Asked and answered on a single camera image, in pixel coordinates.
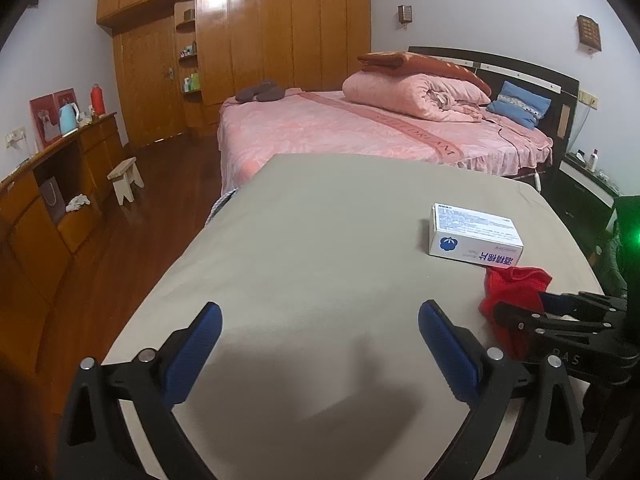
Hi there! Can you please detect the white medicine box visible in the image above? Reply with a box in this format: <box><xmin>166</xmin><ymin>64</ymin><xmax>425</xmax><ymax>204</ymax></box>
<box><xmin>427</xmin><ymin>202</ymin><xmax>525</xmax><ymax>267</ymax></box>

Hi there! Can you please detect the small wooden stool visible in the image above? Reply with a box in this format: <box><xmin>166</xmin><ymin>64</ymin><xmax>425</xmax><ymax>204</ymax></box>
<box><xmin>107</xmin><ymin>157</ymin><xmax>146</xmax><ymax>206</ymax></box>

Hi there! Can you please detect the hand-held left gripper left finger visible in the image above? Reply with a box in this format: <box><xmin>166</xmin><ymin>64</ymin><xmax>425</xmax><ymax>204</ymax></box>
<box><xmin>57</xmin><ymin>301</ymin><xmax>223</xmax><ymax>480</ymax></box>

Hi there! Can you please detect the wooden desk cabinet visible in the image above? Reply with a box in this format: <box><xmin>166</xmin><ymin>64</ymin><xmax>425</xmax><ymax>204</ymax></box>
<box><xmin>0</xmin><ymin>112</ymin><xmax>126</xmax><ymax>311</ymax></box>

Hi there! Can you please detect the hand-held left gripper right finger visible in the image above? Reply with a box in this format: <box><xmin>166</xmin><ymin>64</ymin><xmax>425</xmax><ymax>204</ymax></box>
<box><xmin>417</xmin><ymin>300</ymin><xmax>583</xmax><ymax>480</ymax></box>

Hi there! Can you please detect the grey paper bag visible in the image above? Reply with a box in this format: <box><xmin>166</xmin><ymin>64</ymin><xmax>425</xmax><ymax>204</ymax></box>
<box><xmin>39</xmin><ymin>176</ymin><xmax>67</xmax><ymax>225</ymax></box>

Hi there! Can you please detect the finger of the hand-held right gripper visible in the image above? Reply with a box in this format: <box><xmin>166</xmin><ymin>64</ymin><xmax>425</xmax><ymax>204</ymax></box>
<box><xmin>542</xmin><ymin>292</ymin><xmax>628</xmax><ymax>313</ymax></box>
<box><xmin>492</xmin><ymin>301</ymin><xmax>621</xmax><ymax>336</ymax></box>

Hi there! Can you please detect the dark wooden headboard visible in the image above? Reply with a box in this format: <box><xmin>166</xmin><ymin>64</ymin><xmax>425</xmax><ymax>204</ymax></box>
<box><xmin>407</xmin><ymin>46</ymin><xmax>581</xmax><ymax>153</ymax></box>

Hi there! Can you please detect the brown wall lamp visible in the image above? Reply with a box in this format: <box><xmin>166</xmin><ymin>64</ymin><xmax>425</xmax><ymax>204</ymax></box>
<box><xmin>576</xmin><ymin>15</ymin><xmax>602</xmax><ymax>53</ymax></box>

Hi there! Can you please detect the wooden wardrobe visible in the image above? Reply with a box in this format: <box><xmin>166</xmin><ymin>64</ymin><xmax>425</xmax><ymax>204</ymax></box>
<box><xmin>96</xmin><ymin>0</ymin><xmax>372</xmax><ymax>148</ymax></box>

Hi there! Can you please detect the light blue kettle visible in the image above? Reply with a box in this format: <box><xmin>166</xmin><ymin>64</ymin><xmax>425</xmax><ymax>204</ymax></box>
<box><xmin>59</xmin><ymin>102</ymin><xmax>82</xmax><ymax>136</ymax></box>

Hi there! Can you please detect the pink folded quilt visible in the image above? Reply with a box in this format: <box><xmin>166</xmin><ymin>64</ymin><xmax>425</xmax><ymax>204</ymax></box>
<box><xmin>342</xmin><ymin>72</ymin><xmax>493</xmax><ymax>123</ymax></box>

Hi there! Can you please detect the blue pillow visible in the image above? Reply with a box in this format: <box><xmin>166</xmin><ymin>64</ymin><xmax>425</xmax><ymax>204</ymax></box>
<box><xmin>486</xmin><ymin>81</ymin><xmax>552</xmax><ymax>128</ymax></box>

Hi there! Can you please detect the striped cord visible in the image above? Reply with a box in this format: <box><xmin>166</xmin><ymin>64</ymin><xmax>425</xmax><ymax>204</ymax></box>
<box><xmin>206</xmin><ymin>189</ymin><xmax>242</xmax><ymax>223</ymax></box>

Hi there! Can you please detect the black nightstand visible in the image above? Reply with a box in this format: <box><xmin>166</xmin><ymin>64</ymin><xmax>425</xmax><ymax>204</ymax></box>
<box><xmin>542</xmin><ymin>152</ymin><xmax>621</xmax><ymax>261</ymax></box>

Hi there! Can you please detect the bed with pink sheet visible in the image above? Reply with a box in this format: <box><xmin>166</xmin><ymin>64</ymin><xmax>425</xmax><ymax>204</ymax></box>
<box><xmin>218</xmin><ymin>87</ymin><xmax>553</xmax><ymax>196</ymax></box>

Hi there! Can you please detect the red cloth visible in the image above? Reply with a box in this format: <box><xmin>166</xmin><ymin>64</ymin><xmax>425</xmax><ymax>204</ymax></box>
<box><xmin>479</xmin><ymin>266</ymin><xmax>553</xmax><ymax>361</ymax></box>

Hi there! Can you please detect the red folded blanket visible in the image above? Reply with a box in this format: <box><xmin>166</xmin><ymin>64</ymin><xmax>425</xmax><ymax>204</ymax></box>
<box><xmin>357</xmin><ymin>51</ymin><xmax>493</xmax><ymax>97</ymax></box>

